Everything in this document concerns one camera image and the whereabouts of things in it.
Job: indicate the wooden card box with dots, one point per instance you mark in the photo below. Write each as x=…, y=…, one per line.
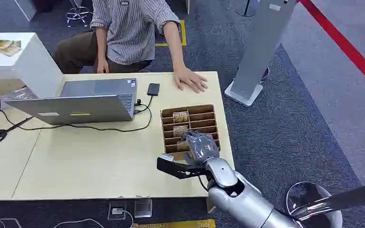
x=201, y=118

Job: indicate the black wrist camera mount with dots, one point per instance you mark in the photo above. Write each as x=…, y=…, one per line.
x=174, y=168

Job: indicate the black scissors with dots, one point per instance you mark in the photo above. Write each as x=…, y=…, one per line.
x=0, y=134

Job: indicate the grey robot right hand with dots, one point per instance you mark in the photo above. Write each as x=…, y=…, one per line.
x=203, y=146

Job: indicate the chrome chair base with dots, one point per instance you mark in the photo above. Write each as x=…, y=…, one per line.
x=77, y=14

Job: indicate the dark grey bar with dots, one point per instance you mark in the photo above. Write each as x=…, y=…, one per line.
x=355, y=196

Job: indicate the black pole with round base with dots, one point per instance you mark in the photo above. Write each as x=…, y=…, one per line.
x=246, y=9

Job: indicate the yellow floor mat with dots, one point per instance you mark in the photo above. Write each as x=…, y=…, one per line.
x=176, y=224

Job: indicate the pile of printed cards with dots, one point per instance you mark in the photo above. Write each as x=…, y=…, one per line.
x=6, y=47

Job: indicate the printed card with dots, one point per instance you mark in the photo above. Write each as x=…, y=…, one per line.
x=180, y=130
x=180, y=117
x=181, y=145

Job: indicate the person's hand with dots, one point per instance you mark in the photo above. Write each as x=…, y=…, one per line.
x=190, y=80
x=102, y=66

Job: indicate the white furniture corner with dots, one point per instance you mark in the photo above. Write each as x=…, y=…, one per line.
x=25, y=8

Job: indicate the clear plastic bag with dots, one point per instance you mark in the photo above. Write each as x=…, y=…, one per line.
x=15, y=93

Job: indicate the small black flat device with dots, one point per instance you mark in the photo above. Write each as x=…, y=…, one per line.
x=153, y=89

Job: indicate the silver laptop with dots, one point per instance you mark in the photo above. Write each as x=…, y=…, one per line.
x=75, y=108

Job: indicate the metal floor plate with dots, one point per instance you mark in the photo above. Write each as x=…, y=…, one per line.
x=143, y=208

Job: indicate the red floor tape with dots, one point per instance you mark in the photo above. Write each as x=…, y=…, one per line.
x=343, y=44

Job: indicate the person's right hand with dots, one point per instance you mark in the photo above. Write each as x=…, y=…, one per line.
x=102, y=66

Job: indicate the yellow floor tape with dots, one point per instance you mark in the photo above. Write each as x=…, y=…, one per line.
x=183, y=33

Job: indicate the round chrome base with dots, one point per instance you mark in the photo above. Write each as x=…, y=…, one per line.
x=302, y=195

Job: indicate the grey pillar stand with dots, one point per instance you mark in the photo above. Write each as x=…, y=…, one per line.
x=261, y=47

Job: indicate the white cabinet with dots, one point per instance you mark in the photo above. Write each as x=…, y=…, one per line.
x=34, y=67

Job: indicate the floor socket box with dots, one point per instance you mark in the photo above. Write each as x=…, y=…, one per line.
x=117, y=210

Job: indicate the person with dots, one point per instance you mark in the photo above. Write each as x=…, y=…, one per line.
x=129, y=31

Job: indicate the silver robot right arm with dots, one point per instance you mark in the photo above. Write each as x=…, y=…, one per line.
x=242, y=201

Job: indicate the person's left hand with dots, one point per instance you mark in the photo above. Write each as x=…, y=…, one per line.
x=190, y=80

